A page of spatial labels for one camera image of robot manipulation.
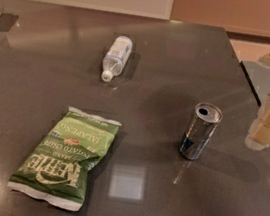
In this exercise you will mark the silver blue redbull can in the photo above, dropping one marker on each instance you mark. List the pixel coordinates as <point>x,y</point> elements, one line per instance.
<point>203,122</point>

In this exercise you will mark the green jalapeno chip bag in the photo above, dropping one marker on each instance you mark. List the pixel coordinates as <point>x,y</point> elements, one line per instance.
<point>56,171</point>

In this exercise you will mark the grey side table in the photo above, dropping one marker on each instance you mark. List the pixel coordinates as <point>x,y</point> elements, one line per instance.
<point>258,78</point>

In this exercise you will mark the clear plastic water bottle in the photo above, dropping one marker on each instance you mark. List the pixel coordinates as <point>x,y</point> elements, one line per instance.
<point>114,61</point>

